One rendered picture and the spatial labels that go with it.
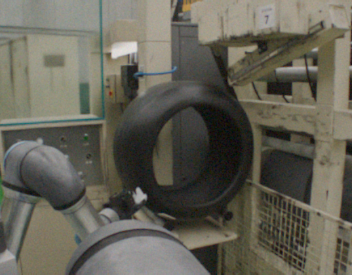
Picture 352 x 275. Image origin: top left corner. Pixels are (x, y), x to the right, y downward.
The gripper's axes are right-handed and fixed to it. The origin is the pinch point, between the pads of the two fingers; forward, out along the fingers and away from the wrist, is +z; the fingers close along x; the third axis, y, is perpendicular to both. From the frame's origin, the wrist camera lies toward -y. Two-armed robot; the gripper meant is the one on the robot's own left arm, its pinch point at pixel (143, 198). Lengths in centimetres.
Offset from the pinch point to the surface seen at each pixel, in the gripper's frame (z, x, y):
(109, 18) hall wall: 917, 567, 343
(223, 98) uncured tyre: 29.5, -32.1, 22.8
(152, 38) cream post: 46, -5, 59
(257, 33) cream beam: 31, -54, 41
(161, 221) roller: 6.5, 1.8, -13.4
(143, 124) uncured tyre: 5.2, -9.1, 25.7
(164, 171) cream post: 40.8, 14.2, -2.1
